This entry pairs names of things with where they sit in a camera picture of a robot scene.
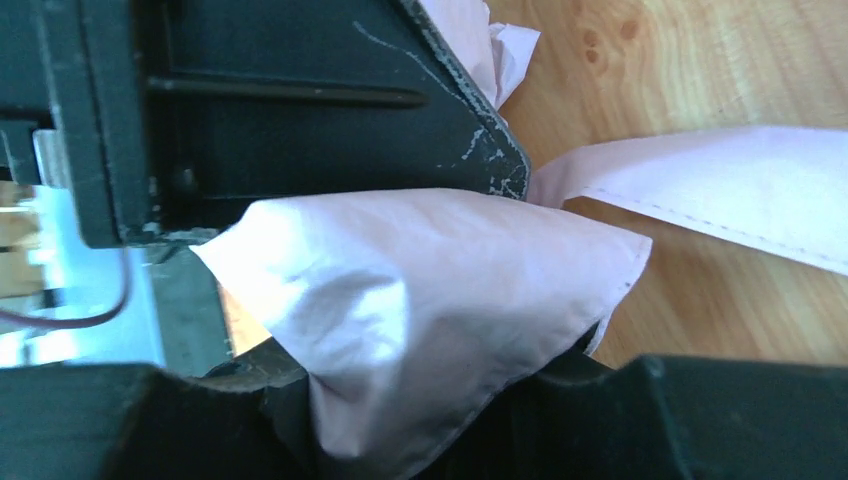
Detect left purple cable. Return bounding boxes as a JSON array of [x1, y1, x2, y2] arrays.
[[0, 248, 134, 331]]

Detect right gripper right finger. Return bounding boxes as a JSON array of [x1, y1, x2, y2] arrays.
[[424, 351, 847, 479]]

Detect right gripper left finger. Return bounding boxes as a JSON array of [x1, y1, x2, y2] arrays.
[[1, 340, 317, 479]]

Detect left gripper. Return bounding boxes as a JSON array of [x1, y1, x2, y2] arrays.
[[1, 1, 153, 248]]

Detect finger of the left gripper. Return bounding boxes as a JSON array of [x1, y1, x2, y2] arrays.
[[135, 1, 530, 231]]

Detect pink folding umbrella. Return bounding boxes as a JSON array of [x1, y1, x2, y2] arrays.
[[195, 1, 847, 479]]

